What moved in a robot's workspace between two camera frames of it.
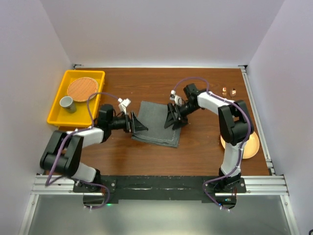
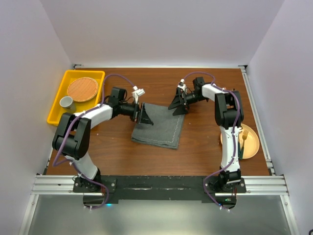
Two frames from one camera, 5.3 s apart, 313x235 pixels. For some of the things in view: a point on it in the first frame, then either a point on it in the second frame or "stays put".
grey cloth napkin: x=153 y=115 stays put
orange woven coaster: x=82 y=88 stays put
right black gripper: x=171 y=117 to x=182 y=109
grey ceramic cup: x=68 y=102 stays put
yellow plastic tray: x=82 y=116 stays put
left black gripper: x=133 y=124 to x=144 y=118
